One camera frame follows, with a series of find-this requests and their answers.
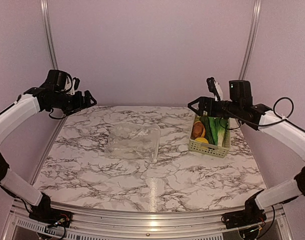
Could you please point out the left aluminium frame post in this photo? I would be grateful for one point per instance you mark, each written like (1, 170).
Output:
(48, 33)

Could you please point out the polka dot zip top bag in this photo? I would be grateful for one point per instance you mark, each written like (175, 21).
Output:
(132, 141)

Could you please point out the yellow fake fruit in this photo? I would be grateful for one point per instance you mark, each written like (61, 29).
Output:
(202, 140)

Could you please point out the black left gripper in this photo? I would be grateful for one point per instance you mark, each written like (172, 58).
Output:
(79, 104)

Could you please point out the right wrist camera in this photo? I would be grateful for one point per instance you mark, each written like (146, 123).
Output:
(215, 88)

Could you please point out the aluminium frame post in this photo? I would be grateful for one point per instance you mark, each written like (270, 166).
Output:
(252, 36)
(48, 33)

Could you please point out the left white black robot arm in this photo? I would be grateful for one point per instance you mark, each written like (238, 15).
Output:
(23, 137)

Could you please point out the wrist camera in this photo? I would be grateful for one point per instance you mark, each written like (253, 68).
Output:
(215, 88)
(71, 85)

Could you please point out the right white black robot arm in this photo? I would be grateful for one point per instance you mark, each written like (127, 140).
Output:
(277, 145)

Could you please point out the right aluminium frame post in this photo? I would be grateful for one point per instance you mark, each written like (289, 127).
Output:
(252, 36)

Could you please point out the front aluminium rail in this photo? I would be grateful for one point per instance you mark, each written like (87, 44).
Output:
(100, 224)

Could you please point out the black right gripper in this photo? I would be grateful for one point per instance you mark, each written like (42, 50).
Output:
(204, 101)

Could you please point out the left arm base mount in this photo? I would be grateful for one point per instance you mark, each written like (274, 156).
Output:
(54, 218)

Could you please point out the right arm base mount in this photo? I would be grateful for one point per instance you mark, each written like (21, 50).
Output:
(236, 219)

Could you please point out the pale green plastic basket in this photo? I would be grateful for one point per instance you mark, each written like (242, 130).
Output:
(209, 149)

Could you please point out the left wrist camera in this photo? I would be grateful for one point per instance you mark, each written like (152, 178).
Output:
(71, 85)

